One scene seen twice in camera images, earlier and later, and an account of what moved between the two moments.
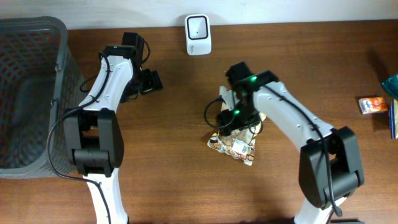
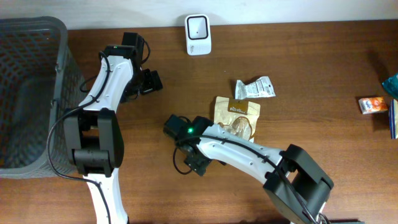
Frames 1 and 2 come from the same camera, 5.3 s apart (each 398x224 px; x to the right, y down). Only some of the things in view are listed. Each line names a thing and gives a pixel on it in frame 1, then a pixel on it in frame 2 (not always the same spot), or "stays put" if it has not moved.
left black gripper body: [149, 81] stays put
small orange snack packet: [369, 105] stays put
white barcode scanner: [198, 34] stays put
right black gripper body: [243, 116] to [196, 159]
